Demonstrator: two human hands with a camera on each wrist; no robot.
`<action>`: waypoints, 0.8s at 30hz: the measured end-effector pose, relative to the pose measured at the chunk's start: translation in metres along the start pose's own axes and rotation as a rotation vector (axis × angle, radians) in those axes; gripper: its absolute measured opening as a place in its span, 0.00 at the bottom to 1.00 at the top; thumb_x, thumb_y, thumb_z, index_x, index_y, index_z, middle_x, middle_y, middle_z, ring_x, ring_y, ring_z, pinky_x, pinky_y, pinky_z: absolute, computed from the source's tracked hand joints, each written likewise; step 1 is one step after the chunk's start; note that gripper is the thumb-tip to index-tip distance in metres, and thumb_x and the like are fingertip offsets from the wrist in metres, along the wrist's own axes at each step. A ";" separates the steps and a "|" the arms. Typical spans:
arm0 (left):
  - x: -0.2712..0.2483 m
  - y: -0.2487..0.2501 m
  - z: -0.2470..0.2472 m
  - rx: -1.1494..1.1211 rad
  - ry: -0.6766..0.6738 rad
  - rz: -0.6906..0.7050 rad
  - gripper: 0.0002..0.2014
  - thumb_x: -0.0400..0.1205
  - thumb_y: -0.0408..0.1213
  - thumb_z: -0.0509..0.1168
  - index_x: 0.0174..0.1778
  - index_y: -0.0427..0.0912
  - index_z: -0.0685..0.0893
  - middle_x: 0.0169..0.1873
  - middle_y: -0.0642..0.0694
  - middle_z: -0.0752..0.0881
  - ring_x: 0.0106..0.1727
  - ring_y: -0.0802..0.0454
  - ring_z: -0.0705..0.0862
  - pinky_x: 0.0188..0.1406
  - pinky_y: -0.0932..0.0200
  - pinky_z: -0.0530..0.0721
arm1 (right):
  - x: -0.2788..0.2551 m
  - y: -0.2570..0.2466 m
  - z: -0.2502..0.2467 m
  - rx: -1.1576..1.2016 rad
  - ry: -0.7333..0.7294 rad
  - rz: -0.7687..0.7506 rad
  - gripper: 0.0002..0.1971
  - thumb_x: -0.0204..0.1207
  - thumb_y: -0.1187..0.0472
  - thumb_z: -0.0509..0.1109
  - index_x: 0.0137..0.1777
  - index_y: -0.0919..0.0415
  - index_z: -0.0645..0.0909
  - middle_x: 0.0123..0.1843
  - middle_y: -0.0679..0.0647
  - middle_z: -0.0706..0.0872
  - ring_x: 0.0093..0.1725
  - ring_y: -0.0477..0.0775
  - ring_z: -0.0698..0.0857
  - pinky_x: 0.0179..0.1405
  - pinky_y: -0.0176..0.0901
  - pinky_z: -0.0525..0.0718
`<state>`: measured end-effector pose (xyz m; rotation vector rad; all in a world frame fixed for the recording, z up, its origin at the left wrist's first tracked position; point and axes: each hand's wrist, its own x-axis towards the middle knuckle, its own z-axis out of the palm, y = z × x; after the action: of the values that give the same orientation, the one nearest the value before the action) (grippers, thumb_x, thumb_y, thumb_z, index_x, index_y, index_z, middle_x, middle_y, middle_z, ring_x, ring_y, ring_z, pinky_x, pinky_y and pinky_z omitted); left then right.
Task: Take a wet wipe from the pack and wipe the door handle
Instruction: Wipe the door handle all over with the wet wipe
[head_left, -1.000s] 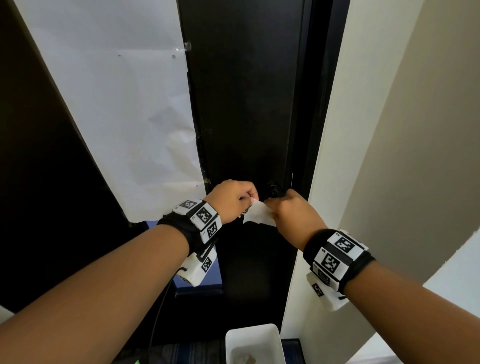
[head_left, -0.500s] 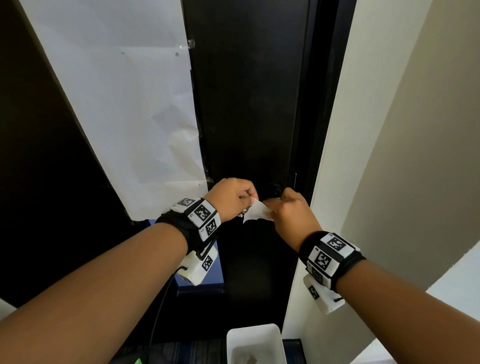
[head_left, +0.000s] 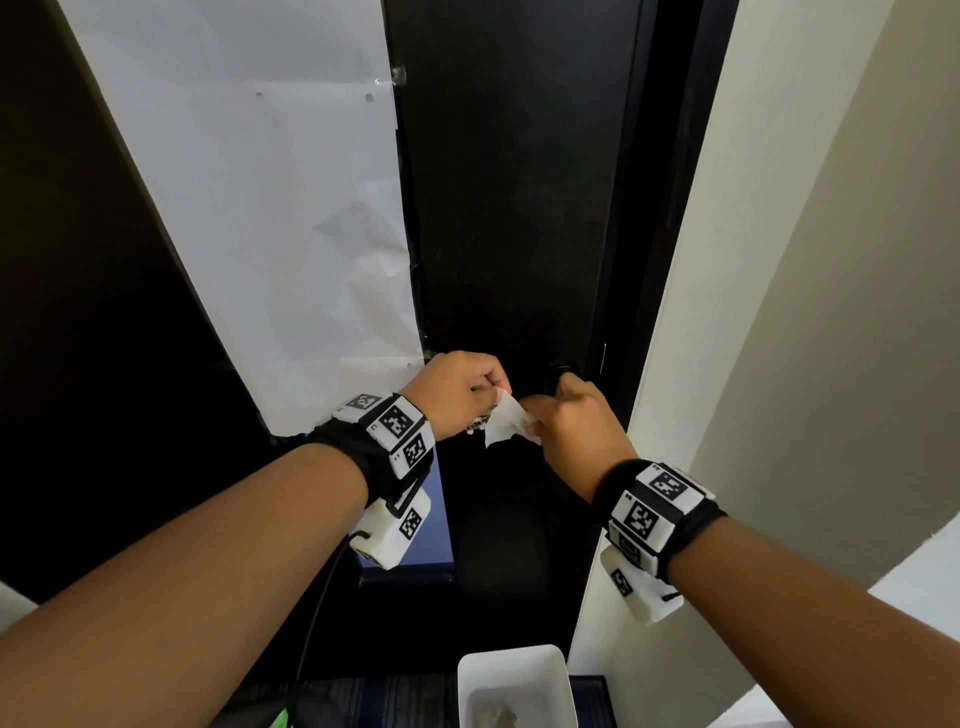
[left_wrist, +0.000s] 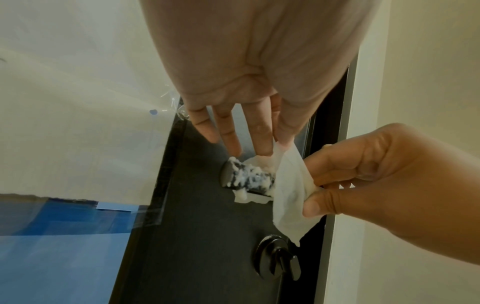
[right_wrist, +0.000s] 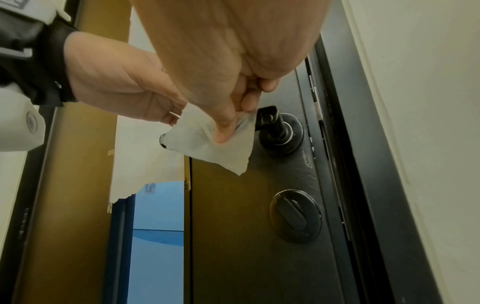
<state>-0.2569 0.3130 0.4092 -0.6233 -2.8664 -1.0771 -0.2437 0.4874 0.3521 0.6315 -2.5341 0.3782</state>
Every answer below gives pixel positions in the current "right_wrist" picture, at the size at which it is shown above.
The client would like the person's left hand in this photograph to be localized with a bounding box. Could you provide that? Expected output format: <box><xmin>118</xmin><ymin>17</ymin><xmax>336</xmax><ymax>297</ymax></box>
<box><xmin>63</xmin><ymin>31</ymin><xmax>189</xmax><ymax>126</ymax></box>

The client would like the person's right hand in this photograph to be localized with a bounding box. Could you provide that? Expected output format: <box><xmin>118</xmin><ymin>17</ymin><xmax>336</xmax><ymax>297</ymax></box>
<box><xmin>129</xmin><ymin>0</ymin><xmax>333</xmax><ymax>145</ymax></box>

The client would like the white wet wipe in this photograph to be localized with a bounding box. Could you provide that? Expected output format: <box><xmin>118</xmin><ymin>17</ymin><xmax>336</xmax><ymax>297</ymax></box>
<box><xmin>162</xmin><ymin>102</ymin><xmax>260</xmax><ymax>176</ymax></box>

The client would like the metal door handle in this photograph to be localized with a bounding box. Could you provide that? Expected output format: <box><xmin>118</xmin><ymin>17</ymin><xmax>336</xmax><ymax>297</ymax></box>
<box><xmin>159</xmin><ymin>105</ymin><xmax>306</xmax><ymax>155</ymax></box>

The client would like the black door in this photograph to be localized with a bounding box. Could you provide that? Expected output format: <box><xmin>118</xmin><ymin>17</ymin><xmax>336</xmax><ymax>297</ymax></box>
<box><xmin>0</xmin><ymin>0</ymin><xmax>444</xmax><ymax>304</ymax></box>

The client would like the black left wristband with markers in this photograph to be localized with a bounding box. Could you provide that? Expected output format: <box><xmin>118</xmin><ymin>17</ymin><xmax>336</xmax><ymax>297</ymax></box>
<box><xmin>0</xmin><ymin>0</ymin><xmax>80</xmax><ymax>108</ymax></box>

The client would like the black thumb-turn lock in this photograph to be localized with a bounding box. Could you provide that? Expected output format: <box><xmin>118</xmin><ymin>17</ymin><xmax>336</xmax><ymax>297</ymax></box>
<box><xmin>269</xmin><ymin>188</ymin><xmax>324</xmax><ymax>244</ymax></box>

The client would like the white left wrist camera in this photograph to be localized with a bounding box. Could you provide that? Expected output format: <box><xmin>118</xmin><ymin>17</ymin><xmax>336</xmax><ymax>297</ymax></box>
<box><xmin>0</xmin><ymin>80</ymin><xmax>47</xmax><ymax>153</ymax></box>

